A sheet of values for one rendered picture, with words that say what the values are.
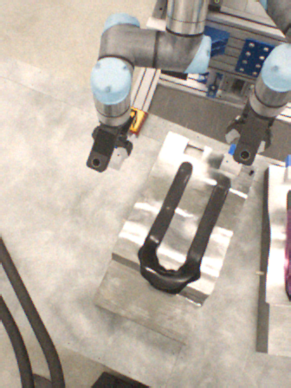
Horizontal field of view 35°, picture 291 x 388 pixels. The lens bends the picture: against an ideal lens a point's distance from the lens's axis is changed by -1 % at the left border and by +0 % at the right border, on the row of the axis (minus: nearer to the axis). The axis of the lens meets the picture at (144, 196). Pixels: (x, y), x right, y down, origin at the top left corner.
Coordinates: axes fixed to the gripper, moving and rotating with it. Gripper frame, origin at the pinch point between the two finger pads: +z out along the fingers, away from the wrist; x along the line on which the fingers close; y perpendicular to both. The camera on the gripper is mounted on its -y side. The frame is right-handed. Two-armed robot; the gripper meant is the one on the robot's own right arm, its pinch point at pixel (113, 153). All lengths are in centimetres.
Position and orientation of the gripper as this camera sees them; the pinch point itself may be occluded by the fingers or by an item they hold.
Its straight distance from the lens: 119.7
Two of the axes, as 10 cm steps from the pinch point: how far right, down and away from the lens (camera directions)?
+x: -9.2, -3.9, 0.9
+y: 4.0, -8.8, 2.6
